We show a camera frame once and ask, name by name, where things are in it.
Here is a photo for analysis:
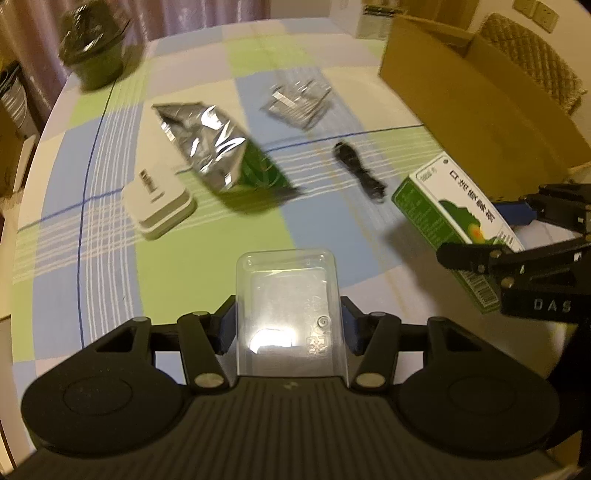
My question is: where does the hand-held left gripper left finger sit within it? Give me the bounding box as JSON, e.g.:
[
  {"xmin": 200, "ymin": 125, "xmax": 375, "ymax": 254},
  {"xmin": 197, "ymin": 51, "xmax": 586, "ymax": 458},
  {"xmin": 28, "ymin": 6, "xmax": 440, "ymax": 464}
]
[{"xmin": 95, "ymin": 295, "xmax": 237, "ymax": 393}]

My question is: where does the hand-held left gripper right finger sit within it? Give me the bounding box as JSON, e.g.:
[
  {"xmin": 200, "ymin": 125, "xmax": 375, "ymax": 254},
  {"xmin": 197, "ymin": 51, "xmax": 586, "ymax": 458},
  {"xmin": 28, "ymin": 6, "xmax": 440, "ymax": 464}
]
[{"xmin": 341, "ymin": 296, "xmax": 485, "ymax": 393}]

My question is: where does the cardboard box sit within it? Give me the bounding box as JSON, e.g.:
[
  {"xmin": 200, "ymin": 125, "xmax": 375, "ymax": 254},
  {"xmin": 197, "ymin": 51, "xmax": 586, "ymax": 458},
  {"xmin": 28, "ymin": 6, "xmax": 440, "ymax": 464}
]
[{"xmin": 379, "ymin": 14, "xmax": 591, "ymax": 204}]

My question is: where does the green and white box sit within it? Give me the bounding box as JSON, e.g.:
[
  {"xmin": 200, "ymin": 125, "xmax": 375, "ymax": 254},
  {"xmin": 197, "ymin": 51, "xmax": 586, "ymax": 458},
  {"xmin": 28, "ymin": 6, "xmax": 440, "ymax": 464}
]
[{"xmin": 392, "ymin": 154, "xmax": 527, "ymax": 315}]

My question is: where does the white plug adapter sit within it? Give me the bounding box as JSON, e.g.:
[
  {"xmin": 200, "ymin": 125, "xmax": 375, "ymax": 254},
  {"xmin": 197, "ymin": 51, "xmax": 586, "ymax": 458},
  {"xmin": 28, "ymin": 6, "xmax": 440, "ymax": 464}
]
[{"xmin": 122, "ymin": 164, "xmax": 195, "ymax": 241}]

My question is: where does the quilted chair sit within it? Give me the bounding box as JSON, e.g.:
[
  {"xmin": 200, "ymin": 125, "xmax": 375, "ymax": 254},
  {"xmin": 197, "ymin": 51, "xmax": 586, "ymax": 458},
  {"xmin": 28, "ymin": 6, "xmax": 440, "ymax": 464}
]
[{"xmin": 475, "ymin": 13, "xmax": 587, "ymax": 116}]

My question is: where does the dark pot with clear dome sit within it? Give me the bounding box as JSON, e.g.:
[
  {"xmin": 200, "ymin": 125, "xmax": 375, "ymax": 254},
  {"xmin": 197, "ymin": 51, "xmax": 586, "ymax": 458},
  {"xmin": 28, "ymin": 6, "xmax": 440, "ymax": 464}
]
[{"xmin": 59, "ymin": 0, "xmax": 132, "ymax": 92}]

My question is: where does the silver foil tea bag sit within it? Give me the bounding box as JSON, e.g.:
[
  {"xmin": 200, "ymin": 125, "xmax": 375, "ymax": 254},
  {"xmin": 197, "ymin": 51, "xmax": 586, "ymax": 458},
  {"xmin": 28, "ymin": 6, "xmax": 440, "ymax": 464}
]
[{"xmin": 151, "ymin": 102, "xmax": 308, "ymax": 206}]

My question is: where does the clear plastic container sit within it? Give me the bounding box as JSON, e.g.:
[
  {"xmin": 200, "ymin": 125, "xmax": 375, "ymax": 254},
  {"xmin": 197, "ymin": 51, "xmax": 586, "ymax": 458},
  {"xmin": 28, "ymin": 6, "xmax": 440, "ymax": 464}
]
[{"xmin": 235, "ymin": 249, "xmax": 349, "ymax": 377}]

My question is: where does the black cable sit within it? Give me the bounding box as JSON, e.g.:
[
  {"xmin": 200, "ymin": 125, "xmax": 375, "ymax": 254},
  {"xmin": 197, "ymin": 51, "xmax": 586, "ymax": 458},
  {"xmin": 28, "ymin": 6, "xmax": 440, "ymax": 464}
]
[{"xmin": 333, "ymin": 141, "xmax": 387, "ymax": 201}]

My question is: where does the clear plastic wrapper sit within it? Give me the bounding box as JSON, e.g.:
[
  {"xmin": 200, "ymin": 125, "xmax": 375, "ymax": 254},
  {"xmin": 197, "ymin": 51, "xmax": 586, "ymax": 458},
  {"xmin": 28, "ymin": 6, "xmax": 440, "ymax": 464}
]
[{"xmin": 259, "ymin": 76, "xmax": 334, "ymax": 132}]

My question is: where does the checked tablecloth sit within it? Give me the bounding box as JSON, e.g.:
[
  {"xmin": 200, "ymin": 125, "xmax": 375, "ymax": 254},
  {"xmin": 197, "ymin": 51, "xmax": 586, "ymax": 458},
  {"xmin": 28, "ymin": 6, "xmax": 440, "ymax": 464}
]
[{"xmin": 11, "ymin": 17, "xmax": 573, "ymax": 379}]

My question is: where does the white product box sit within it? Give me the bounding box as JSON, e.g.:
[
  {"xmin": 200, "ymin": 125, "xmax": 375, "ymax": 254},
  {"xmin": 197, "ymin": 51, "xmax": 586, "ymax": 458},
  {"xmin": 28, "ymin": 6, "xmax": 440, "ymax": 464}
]
[{"xmin": 330, "ymin": 0, "xmax": 398, "ymax": 40}]

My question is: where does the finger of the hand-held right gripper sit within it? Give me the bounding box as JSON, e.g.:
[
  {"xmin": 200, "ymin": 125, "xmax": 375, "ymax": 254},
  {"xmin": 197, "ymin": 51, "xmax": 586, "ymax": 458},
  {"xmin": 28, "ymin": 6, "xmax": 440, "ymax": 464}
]
[
  {"xmin": 493, "ymin": 182, "xmax": 591, "ymax": 232},
  {"xmin": 436, "ymin": 233, "xmax": 591, "ymax": 289}
]

